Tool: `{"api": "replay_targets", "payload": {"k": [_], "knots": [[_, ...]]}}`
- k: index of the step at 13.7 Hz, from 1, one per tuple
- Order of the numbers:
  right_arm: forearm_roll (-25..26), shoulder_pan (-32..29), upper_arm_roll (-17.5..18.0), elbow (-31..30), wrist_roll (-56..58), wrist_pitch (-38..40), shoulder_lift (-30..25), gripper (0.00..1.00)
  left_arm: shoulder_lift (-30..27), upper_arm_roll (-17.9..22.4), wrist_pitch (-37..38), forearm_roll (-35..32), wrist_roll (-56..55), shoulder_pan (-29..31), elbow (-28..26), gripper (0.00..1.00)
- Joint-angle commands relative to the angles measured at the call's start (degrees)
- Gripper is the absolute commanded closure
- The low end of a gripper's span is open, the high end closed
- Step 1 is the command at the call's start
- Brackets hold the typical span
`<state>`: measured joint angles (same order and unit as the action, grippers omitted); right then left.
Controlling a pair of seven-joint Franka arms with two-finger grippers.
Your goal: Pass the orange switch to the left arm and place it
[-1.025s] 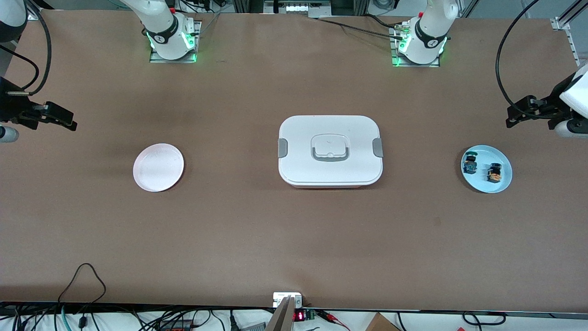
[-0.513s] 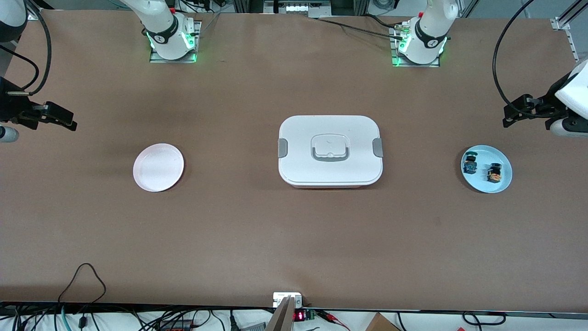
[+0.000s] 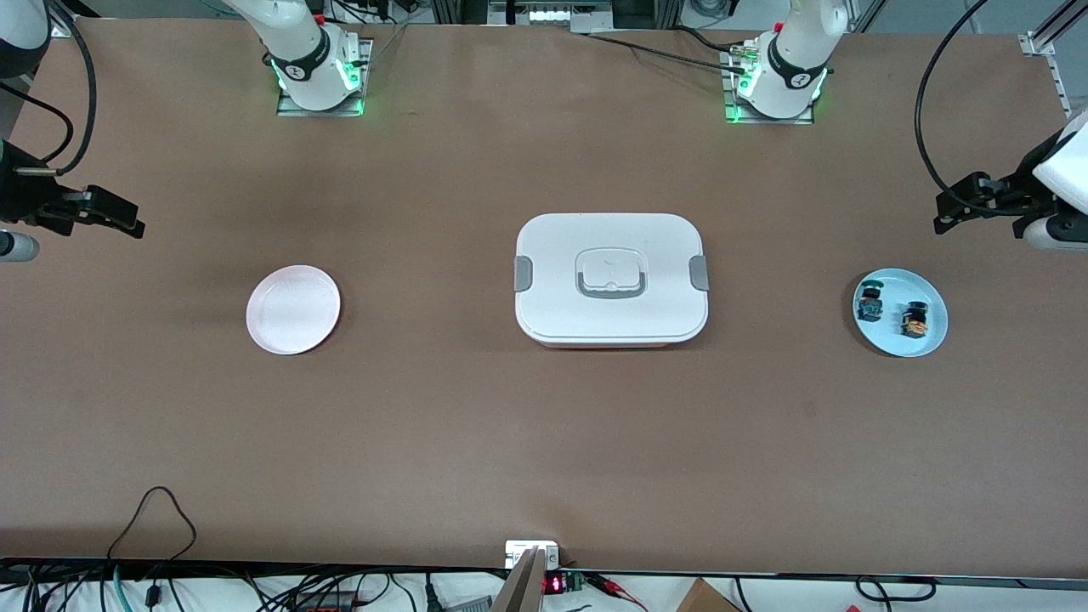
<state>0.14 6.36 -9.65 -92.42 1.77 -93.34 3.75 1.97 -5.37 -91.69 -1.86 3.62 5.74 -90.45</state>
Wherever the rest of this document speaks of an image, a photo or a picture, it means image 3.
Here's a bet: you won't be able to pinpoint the white lunch box grey latches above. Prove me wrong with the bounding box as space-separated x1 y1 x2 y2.
513 212 710 349

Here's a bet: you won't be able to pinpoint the brown cardboard box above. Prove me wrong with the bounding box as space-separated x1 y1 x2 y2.
676 578 742 612

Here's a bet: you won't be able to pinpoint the white socket box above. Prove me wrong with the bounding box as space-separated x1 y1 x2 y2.
505 540 561 570

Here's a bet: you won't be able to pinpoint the light blue round plate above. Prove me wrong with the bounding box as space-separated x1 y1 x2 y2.
853 268 949 359

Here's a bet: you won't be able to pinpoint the pink round plate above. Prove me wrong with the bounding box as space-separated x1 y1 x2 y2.
246 265 342 356

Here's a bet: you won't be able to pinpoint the white desk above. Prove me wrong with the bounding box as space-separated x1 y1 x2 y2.
0 568 1088 612

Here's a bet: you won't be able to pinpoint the red black clip leads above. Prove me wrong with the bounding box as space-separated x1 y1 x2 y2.
582 571 651 612

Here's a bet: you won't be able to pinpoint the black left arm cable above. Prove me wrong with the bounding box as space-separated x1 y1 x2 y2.
915 0 1051 213

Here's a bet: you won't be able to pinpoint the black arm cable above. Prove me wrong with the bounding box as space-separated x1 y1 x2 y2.
915 0 1051 213
0 0 97 175

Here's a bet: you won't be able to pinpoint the perforated aluminium rail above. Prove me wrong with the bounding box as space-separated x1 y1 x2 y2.
1047 49 1088 141

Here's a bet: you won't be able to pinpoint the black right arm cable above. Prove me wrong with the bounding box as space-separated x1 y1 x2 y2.
0 0 97 175

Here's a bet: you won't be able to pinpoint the aluminium frame corner post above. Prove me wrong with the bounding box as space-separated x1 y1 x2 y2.
1018 0 1088 57

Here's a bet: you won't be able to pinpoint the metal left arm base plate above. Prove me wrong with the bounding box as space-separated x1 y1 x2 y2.
722 44 817 127

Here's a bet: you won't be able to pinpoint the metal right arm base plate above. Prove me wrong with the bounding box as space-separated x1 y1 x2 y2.
275 36 375 118

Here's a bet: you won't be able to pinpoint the black looped cable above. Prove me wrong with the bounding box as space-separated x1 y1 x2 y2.
106 486 198 564

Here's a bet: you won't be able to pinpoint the thin black table cable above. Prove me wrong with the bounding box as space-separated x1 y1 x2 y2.
578 30 749 67

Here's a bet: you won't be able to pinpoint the black coiled desk cable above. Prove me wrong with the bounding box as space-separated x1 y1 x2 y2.
853 575 938 604

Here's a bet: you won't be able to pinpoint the lit metal frame device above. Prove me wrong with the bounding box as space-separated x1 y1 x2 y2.
486 0 615 28

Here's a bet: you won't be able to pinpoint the grey aluminium stand post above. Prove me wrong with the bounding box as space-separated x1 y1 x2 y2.
491 547 547 612

